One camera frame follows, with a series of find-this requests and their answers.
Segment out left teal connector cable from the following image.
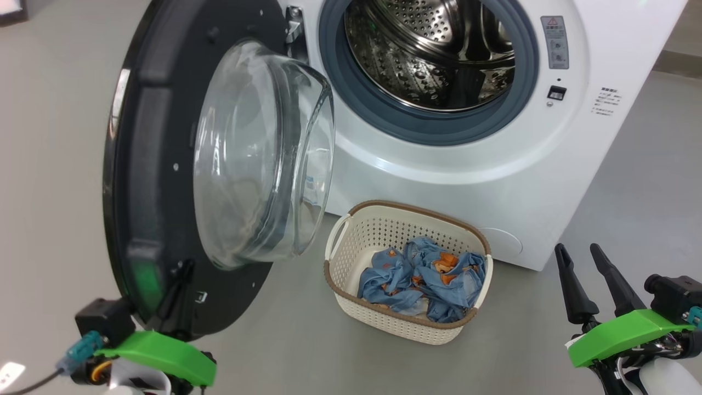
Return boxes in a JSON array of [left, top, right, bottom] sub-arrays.
[[0, 331, 105, 395]]

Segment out blue garment orange print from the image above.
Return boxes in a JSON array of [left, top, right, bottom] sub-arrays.
[[403, 237, 486, 323]]

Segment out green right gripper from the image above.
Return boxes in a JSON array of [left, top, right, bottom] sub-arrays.
[[555, 243, 697, 395]]

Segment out white front-load washing machine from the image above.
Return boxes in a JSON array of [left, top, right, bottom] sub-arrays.
[[285, 0, 689, 272]]

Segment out black round glass washer door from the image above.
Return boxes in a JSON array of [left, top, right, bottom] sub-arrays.
[[101, 0, 336, 342]]

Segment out grey warning label sticker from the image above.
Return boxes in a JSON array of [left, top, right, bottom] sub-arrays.
[[541, 15, 569, 70]]

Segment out small black text label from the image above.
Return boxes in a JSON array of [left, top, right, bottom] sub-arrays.
[[591, 87, 623, 117]]

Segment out cream laundry basket brown rim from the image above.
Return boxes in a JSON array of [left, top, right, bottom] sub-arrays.
[[324, 200, 493, 345]]

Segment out metal door hinge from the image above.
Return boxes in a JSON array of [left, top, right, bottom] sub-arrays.
[[285, 5, 305, 46]]

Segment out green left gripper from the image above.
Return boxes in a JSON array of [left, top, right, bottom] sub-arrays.
[[71, 261, 217, 387]]

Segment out round white filter cover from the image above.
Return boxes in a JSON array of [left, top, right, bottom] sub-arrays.
[[477, 228, 524, 258]]

